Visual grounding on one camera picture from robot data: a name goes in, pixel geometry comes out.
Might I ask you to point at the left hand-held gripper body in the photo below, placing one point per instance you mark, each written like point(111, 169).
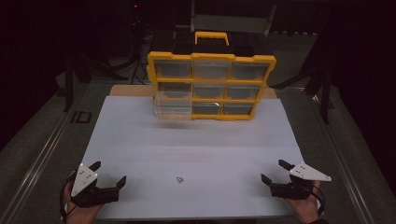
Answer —
point(83, 180)

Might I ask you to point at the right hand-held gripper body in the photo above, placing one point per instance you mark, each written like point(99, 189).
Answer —
point(305, 172)

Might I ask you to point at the small metal screw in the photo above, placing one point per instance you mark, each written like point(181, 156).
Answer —
point(180, 179)

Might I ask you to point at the clear plastic drawer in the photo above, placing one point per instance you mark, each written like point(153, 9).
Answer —
point(172, 109)

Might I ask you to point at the person's left hand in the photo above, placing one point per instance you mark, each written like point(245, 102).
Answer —
point(79, 215)

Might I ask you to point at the person's right hand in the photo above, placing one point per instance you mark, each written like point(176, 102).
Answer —
point(306, 207)

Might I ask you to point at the white board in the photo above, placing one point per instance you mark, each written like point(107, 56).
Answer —
point(186, 149)

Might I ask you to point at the black metal stand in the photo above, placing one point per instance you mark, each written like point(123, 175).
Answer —
point(325, 93)
point(70, 84)

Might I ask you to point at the wooden board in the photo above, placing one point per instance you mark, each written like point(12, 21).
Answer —
point(130, 90)

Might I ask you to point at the group of clear cabinet drawers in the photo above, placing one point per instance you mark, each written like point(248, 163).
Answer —
point(209, 91)

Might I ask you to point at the yellow black organizer cabinet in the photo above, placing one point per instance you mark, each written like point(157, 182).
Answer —
point(211, 81)

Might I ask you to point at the metal rail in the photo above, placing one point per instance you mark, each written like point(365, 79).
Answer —
point(40, 155)
point(345, 174)

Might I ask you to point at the grey metal chair frame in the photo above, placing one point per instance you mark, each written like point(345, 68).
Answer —
point(232, 22)

